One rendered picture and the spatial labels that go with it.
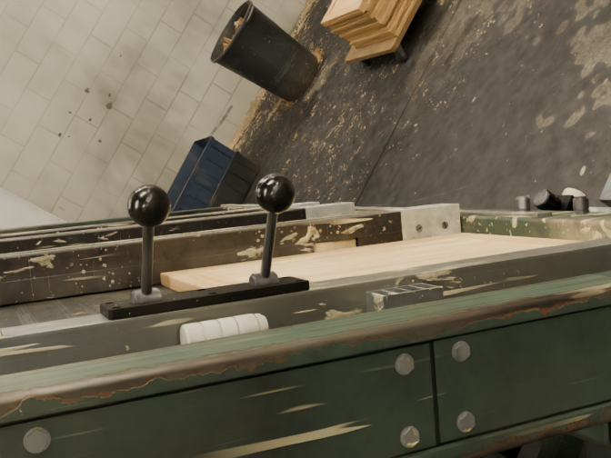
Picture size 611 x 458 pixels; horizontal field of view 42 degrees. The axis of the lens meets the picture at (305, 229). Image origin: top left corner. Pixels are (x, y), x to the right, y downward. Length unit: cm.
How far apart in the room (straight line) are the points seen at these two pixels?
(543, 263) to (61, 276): 68
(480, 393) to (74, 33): 601
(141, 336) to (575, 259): 51
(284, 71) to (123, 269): 452
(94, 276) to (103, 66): 529
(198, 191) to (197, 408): 501
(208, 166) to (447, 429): 500
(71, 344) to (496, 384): 37
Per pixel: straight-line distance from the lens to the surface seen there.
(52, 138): 638
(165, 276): 121
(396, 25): 450
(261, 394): 52
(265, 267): 78
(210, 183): 553
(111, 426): 50
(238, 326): 73
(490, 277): 91
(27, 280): 121
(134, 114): 648
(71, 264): 122
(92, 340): 74
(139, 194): 69
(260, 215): 173
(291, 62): 569
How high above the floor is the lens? 167
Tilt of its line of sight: 22 degrees down
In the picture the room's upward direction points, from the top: 59 degrees counter-clockwise
